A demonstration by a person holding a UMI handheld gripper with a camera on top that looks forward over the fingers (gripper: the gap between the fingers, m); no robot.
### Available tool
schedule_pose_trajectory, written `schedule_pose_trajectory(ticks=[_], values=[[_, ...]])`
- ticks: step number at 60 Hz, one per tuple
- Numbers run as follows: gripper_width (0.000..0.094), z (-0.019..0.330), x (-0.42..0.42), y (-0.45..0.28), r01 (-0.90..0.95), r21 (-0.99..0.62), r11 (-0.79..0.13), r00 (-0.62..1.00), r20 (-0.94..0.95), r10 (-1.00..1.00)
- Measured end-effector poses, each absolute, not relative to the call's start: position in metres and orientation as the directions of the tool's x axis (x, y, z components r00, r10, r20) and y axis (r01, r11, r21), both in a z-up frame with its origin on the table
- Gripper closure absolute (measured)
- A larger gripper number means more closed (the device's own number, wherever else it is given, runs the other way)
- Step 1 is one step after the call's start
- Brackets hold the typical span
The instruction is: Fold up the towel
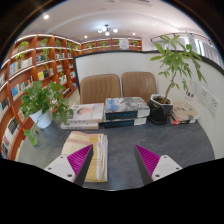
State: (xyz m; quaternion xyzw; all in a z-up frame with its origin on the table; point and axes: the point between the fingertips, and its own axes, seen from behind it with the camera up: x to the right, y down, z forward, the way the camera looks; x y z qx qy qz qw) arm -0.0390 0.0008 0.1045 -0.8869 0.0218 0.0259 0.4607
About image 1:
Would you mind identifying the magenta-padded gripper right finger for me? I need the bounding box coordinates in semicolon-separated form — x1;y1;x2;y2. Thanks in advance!
134;144;184;186

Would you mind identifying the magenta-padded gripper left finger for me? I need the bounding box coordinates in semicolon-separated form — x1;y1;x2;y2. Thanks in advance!
43;143;95;187

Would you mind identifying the cream and yellow towel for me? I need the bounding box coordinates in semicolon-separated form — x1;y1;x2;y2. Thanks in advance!
60;130;109;184

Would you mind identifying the pothos plant in white pot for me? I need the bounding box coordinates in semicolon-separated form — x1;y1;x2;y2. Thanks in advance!
19;79;74;147

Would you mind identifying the small tree in black pot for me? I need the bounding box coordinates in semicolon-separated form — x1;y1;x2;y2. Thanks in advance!
147;34;208;125

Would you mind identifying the small tan book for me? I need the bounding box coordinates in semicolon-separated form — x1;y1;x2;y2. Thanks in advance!
168;101;200;126

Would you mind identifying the dark thick book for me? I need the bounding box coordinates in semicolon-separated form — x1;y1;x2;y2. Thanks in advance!
102;117;148;130

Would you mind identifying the white book with face cover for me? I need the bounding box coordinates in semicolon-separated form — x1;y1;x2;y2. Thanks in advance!
66;102;105;125

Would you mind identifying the dark book with blue cover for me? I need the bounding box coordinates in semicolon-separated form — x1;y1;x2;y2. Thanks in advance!
104;96;151;121

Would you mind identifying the orange wooden bookshelf unit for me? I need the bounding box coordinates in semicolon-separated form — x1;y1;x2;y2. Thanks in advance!
0;33;144;161

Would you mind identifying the white curtain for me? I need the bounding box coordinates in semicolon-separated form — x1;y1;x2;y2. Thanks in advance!
186;33;223;66

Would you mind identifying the ceiling light cluster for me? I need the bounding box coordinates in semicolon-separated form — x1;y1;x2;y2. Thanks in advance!
97;23;119;37

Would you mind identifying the white wall socket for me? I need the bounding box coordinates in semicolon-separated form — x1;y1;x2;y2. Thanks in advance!
198;85;211;103
208;95;221;116

